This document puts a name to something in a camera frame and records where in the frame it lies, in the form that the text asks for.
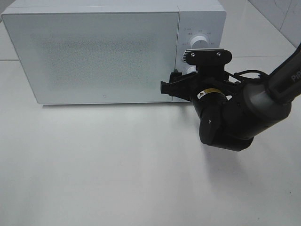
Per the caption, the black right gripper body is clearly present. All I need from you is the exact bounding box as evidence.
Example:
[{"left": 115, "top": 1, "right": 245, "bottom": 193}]
[{"left": 179, "top": 65, "right": 238, "bottom": 101}]

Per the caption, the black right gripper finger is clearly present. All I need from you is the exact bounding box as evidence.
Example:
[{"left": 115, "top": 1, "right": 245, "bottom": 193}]
[
  {"left": 169, "top": 69, "right": 197, "bottom": 82},
  {"left": 160, "top": 81, "right": 186, "bottom": 99}
]

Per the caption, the white microwave knob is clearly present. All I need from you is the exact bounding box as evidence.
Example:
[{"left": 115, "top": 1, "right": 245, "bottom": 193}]
[
  {"left": 189, "top": 34, "right": 209, "bottom": 49},
  {"left": 186, "top": 65, "right": 197, "bottom": 74}
]

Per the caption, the white microwave door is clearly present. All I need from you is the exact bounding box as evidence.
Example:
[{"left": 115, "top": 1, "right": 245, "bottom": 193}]
[{"left": 3, "top": 13, "right": 178, "bottom": 105}]

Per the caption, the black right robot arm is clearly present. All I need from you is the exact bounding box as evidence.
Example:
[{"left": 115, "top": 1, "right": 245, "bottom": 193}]
[{"left": 160, "top": 48, "right": 301, "bottom": 152}]

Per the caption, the white microwave oven body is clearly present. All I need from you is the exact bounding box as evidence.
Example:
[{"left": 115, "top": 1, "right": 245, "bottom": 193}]
[{"left": 1, "top": 0, "right": 226, "bottom": 81}]

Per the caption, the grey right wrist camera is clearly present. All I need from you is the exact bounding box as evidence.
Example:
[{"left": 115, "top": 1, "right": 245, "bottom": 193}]
[{"left": 182, "top": 48, "right": 232, "bottom": 66}]

